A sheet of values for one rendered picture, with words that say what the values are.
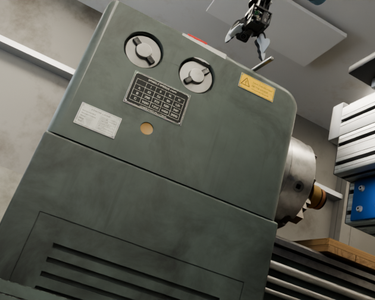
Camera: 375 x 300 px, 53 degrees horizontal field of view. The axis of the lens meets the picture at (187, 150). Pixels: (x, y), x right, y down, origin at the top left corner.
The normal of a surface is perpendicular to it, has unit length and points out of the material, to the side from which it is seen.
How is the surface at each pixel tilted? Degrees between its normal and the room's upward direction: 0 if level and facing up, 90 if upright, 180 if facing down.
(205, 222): 90
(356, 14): 180
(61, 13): 90
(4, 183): 90
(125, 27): 90
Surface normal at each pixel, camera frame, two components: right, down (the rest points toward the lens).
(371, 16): -0.28, 0.88
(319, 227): 0.38, -0.25
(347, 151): -0.88, -0.39
